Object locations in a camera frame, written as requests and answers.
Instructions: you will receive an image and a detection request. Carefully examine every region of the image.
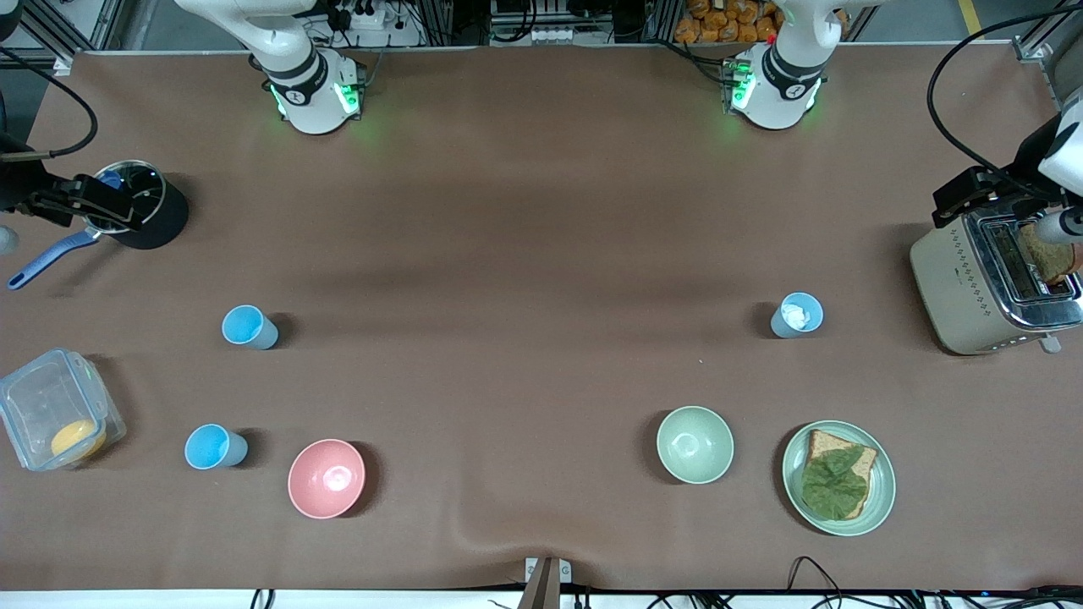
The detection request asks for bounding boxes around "black looped floor cable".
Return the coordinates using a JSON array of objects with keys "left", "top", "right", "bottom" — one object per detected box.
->
[{"left": 787, "top": 556, "right": 841, "bottom": 597}]

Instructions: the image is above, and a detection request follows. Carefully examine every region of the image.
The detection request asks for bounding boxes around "blue plastic cup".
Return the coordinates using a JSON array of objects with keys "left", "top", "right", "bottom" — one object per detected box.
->
[
  {"left": 184, "top": 424, "right": 250, "bottom": 471},
  {"left": 221, "top": 304, "right": 279, "bottom": 351},
  {"left": 769, "top": 292, "right": 825, "bottom": 340}
]

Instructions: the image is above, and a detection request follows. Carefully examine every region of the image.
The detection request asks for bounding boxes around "black pot with blue handle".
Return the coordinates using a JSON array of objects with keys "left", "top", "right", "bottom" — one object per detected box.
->
[{"left": 8, "top": 160, "right": 190, "bottom": 291}]

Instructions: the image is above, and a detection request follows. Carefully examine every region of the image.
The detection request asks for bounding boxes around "green lettuce leaf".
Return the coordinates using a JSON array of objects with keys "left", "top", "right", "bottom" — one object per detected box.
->
[{"left": 800, "top": 446, "right": 871, "bottom": 521}]

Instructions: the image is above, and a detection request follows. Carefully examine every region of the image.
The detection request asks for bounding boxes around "glass pot lid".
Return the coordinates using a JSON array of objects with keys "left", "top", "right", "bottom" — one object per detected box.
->
[{"left": 91, "top": 160, "right": 167, "bottom": 234}]

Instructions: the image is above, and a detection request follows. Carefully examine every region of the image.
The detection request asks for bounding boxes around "white power strip with plugs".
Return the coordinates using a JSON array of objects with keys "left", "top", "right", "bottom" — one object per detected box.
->
[{"left": 326, "top": 0, "right": 388, "bottom": 32}]

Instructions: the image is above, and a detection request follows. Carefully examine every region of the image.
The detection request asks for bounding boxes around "orange food piece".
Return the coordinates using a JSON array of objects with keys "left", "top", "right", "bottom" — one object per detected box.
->
[{"left": 50, "top": 420, "right": 107, "bottom": 463}]

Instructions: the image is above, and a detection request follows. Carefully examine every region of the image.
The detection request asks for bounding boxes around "pale green plate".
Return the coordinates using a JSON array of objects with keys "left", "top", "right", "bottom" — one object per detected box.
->
[{"left": 781, "top": 420, "right": 897, "bottom": 538}]

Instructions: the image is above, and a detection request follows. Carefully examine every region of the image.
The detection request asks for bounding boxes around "brown toast slice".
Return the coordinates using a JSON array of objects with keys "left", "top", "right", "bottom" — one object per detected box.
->
[{"left": 1018, "top": 222, "right": 1082, "bottom": 286}]

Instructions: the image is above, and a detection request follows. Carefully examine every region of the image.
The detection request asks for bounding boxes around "beige and chrome toaster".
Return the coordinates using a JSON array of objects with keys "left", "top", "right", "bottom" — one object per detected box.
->
[{"left": 910, "top": 196, "right": 1083, "bottom": 357}]

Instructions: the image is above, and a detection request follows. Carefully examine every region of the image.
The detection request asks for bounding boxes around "aluminium frame post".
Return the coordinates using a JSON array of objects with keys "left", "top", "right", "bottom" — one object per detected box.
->
[{"left": 1014, "top": 4, "right": 1083, "bottom": 65}]

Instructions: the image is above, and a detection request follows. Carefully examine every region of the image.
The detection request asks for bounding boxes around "bag of orange buns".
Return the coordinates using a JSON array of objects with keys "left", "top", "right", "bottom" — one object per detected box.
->
[{"left": 673, "top": 0, "right": 780, "bottom": 45}]

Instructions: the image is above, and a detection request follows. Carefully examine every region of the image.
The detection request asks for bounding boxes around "clear plastic food container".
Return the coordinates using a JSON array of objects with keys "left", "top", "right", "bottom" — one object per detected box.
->
[{"left": 0, "top": 348, "right": 128, "bottom": 472}]

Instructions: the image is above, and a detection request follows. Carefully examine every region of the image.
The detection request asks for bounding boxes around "pink bowl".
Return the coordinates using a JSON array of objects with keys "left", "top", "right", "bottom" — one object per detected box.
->
[{"left": 287, "top": 438, "right": 367, "bottom": 519}]

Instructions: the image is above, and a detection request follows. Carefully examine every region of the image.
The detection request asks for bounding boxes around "metal table bracket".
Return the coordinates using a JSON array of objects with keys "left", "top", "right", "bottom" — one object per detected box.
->
[{"left": 524, "top": 556, "right": 573, "bottom": 609}]

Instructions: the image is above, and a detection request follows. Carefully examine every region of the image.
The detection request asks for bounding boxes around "pale green bowl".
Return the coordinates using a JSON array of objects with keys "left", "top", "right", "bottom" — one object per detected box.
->
[{"left": 656, "top": 406, "right": 735, "bottom": 486}]

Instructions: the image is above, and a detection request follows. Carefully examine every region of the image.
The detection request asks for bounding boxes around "brown bread slice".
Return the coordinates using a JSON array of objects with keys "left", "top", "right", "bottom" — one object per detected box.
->
[{"left": 804, "top": 429, "right": 879, "bottom": 520}]

